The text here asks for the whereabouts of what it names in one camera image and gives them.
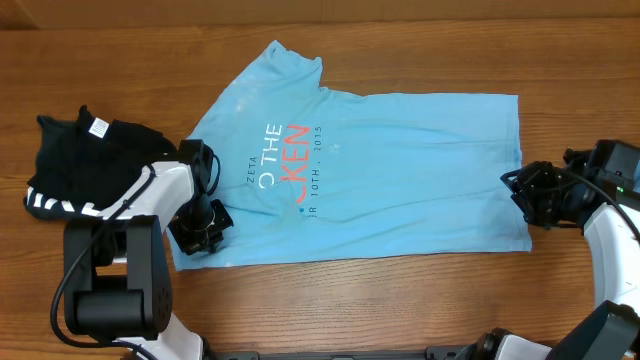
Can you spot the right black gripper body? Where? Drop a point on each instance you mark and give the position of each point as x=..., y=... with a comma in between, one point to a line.
x=523, y=198

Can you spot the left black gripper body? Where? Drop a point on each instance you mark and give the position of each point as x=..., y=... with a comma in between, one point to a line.
x=201, y=224

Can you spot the light blue printed t-shirt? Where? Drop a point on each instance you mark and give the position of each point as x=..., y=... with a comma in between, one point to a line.
x=312, y=174

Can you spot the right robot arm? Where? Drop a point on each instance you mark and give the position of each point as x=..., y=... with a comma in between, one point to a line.
x=596, y=191

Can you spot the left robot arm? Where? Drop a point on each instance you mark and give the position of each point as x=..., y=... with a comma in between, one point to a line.
x=116, y=290

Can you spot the black folded t-shirt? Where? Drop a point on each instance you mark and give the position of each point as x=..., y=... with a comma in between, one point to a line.
x=84, y=166

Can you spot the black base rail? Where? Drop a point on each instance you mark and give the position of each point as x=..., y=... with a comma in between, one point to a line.
x=430, y=353

